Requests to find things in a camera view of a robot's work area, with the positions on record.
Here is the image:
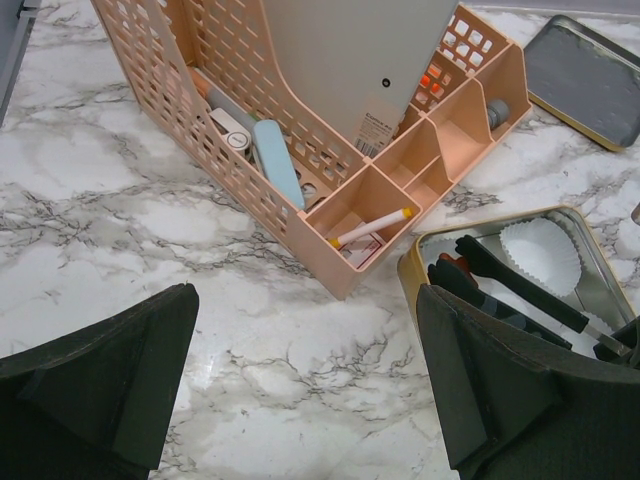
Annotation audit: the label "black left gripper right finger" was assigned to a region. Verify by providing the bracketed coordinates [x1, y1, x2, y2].
[416, 284, 639, 479]

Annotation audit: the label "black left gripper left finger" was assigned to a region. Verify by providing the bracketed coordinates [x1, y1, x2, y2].
[1, 283, 199, 479]

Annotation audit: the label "black cat-paw metal tongs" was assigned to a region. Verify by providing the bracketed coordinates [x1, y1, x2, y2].
[427, 235, 639, 368]

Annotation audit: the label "brown star cookie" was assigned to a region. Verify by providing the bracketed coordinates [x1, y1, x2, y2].
[438, 253, 478, 288]

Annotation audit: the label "gold square cookie tin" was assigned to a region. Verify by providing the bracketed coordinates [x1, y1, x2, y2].
[397, 204, 640, 361]

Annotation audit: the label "white paper cupcake liner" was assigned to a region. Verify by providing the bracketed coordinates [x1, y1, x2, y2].
[499, 217, 582, 297]

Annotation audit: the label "white yellow-capped marker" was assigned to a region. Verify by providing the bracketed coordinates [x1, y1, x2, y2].
[328, 207, 413, 249]

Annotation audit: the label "light blue eraser case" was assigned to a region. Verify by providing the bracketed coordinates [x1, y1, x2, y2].
[252, 120, 305, 210]

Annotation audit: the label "grey blue glue stick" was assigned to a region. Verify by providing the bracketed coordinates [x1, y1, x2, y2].
[486, 98, 510, 131]

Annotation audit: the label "white correction tape dispenser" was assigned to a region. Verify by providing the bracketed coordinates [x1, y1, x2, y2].
[209, 108, 252, 155]

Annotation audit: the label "peach highlighter pen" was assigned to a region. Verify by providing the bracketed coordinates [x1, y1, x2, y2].
[188, 67, 257, 132]

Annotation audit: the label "grey square tin lid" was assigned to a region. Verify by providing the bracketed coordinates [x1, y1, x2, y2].
[524, 15, 639, 152]

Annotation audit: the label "orange black marker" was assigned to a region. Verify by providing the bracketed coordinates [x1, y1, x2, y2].
[420, 74, 444, 98]

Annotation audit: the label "peach plastic file organizer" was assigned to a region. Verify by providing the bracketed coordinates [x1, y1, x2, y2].
[94, 1, 530, 299]

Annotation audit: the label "grey document folder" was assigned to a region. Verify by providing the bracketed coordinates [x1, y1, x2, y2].
[264, 0, 457, 158]

